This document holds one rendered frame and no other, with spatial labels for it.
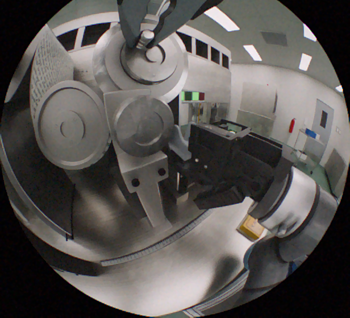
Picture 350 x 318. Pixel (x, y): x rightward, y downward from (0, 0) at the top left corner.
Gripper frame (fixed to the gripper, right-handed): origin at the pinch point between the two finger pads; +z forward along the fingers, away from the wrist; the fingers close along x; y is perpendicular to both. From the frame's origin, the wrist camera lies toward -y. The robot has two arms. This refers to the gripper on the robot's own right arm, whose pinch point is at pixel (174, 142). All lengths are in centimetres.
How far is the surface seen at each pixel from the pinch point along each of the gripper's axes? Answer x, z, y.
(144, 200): 10.7, -7.1, -4.4
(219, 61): -64, 32, 40
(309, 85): -443, -126, 135
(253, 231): -7.1, -26.3, -16.7
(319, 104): -444, -180, 86
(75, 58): 25, 30, 31
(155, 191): 8.5, -7.1, -3.5
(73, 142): 17.8, -2.7, 6.3
